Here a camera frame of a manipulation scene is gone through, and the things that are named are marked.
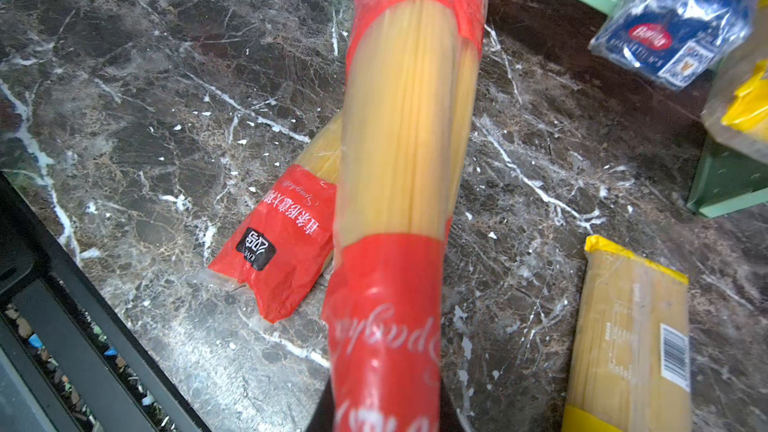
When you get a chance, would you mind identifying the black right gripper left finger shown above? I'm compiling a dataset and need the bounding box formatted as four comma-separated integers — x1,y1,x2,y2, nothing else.
305,380,335,432

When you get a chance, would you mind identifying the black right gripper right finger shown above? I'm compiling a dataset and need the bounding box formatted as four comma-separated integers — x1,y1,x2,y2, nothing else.
439,381,465,432

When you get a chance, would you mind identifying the red spaghetti bag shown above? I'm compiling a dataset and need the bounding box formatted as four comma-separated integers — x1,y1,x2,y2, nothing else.
209,114,342,323
322,0,488,431

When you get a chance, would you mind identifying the yellow pastatime spaghetti bag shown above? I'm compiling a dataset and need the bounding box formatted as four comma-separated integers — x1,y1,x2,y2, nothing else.
702,0,767,163

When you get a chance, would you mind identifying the blue barilla spaghetti box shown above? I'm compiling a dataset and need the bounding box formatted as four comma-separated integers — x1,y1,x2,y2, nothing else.
589,0,759,91

